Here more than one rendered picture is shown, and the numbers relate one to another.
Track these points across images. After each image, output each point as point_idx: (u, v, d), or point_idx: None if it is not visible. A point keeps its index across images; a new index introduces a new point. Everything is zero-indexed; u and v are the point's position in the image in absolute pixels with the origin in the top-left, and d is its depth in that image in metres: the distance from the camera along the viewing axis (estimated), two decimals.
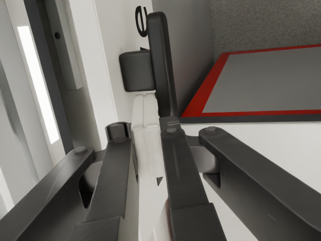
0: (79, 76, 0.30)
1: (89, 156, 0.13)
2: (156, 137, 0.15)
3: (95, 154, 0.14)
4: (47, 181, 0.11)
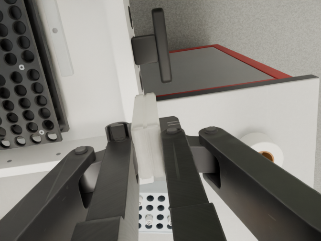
0: (71, 64, 0.36)
1: (89, 156, 0.13)
2: (156, 137, 0.15)
3: (95, 154, 0.14)
4: (47, 181, 0.11)
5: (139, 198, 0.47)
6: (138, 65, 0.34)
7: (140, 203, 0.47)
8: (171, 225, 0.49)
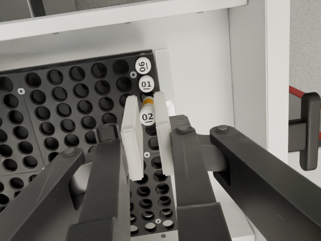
0: None
1: (78, 157, 0.13)
2: (167, 136, 0.15)
3: (85, 156, 0.14)
4: (37, 184, 0.11)
5: None
6: None
7: (149, 122, 0.20)
8: None
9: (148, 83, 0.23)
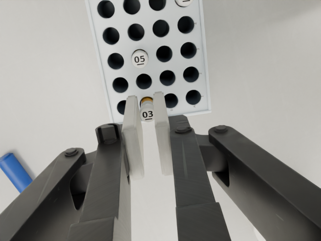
0: None
1: (79, 157, 0.13)
2: (166, 136, 0.15)
3: (86, 155, 0.14)
4: (38, 183, 0.11)
5: None
6: None
7: None
8: (141, 115, 0.21)
9: None
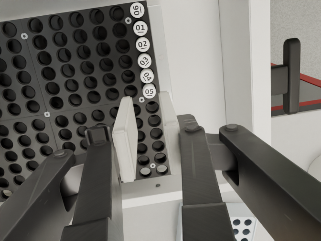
0: (171, 91, 0.34)
1: (69, 158, 0.13)
2: (176, 135, 0.15)
3: (76, 157, 0.14)
4: (27, 186, 0.11)
5: (149, 44, 0.26)
6: None
7: (144, 48, 0.25)
8: (140, 65, 0.26)
9: (142, 27, 0.25)
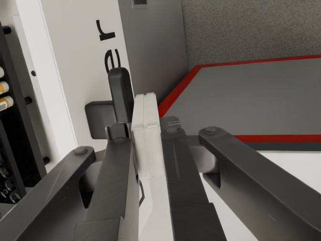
0: None
1: (89, 156, 0.13)
2: (156, 137, 0.15)
3: (95, 154, 0.14)
4: (47, 181, 0.11)
5: None
6: None
7: None
8: None
9: None
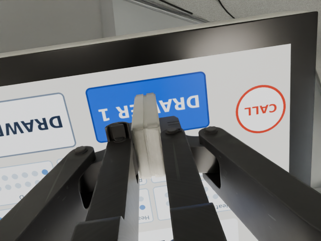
0: None
1: (89, 156, 0.13)
2: (156, 137, 0.15)
3: (95, 154, 0.14)
4: (47, 181, 0.11)
5: None
6: None
7: None
8: None
9: None
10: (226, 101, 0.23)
